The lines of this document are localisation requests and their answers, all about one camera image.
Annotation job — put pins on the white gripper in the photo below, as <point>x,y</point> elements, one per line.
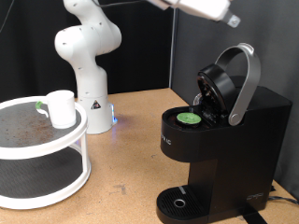
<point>202,7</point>

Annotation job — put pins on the green reusable coffee pod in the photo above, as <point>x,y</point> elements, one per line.
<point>188,118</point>

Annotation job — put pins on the black Keurig coffee machine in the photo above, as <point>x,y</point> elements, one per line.
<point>236,149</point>

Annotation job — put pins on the grey partition panel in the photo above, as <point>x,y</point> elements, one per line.
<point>274,37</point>

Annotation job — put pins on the black tape strip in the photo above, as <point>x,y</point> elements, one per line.
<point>253,217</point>

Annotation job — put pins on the black backdrop curtain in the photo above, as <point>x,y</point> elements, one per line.
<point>25,46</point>

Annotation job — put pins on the white two-tier turntable shelf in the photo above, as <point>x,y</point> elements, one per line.
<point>37,146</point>

